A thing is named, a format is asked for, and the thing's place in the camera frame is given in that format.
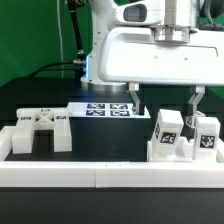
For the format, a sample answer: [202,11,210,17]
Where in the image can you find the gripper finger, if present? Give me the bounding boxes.
[128,83,144,115]
[187,85,205,116]

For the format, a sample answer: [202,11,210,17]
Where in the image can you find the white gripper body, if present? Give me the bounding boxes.
[98,27,224,86]

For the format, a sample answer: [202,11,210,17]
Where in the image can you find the white chair seat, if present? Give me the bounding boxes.
[147,137,193,162]

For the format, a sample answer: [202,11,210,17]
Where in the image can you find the white chair back frame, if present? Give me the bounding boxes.
[12,108,72,154]

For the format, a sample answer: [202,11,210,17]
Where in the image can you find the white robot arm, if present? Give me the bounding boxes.
[67,0,224,115]

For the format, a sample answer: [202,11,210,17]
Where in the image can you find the white tagged cube right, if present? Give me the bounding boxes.
[185,111,205,129]

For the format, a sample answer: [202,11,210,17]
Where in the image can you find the white marker sheet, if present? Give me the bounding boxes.
[67,102,150,118]

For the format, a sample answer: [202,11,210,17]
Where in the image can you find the white U-shaped barrier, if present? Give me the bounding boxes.
[0,126,224,188]

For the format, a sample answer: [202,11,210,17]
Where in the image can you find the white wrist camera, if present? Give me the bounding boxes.
[114,0,165,26]

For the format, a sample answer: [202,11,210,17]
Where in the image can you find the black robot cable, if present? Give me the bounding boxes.
[27,0,88,80]

